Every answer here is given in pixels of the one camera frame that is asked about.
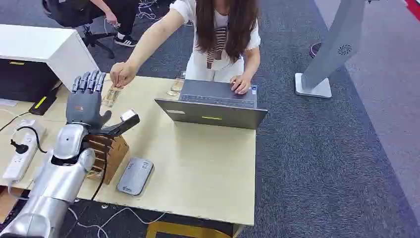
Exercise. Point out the person's right hand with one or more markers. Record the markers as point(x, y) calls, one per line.
point(122, 74)

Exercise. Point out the white power strip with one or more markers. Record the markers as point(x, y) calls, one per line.
point(21, 154)

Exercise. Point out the black box with yellow label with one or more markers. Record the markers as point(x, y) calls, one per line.
point(44, 101)

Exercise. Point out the clear drinking glass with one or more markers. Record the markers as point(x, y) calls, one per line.
point(177, 84)

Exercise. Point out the pale wooden desk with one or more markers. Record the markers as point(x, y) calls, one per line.
point(197, 164)

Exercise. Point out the seated person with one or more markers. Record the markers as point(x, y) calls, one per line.
point(95, 11)

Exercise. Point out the person at laptop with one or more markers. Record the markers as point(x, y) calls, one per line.
point(223, 39)

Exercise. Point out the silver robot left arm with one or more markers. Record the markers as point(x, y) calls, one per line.
point(59, 177)

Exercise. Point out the brown cardboard box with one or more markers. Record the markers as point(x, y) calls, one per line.
point(8, 202)

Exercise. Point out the grey flat card reader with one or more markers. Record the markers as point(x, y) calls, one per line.
point(135, 176)

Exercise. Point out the white cabinet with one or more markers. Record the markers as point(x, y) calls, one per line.
point(49, 49)

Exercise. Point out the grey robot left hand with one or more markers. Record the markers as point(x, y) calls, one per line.
point(83, 105)

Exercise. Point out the wooden card box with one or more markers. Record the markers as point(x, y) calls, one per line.
point(113, 154)

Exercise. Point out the grey open laptop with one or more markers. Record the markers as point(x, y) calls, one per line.
point(213, 113)

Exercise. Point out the yellow wooden frame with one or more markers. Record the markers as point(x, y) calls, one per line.
point(183, 230)

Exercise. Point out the person's left hand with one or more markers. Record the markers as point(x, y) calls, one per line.
point(241, 83)

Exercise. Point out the black office chair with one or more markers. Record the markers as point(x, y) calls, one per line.
point(96, 39)

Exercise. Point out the grey white floor stand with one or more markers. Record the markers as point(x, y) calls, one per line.
point(331, 49)

